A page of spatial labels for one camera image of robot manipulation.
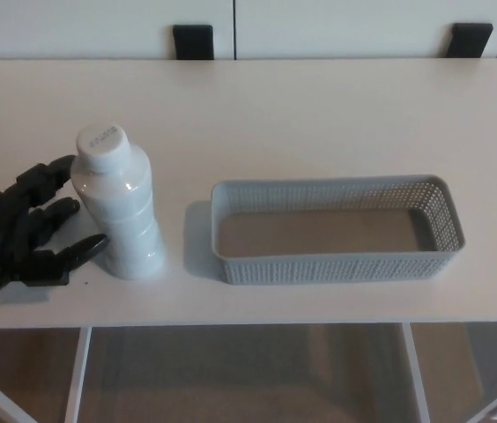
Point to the grey perforated plastic basket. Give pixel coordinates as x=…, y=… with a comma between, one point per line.
x=341, y=264

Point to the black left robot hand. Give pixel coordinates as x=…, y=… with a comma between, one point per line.
x=15, y=229

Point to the white desk leg frame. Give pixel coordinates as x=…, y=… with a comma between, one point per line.
x=77, y=374
x=417, y=374

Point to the white plastic bottle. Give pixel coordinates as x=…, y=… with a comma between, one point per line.
x=120, y=207

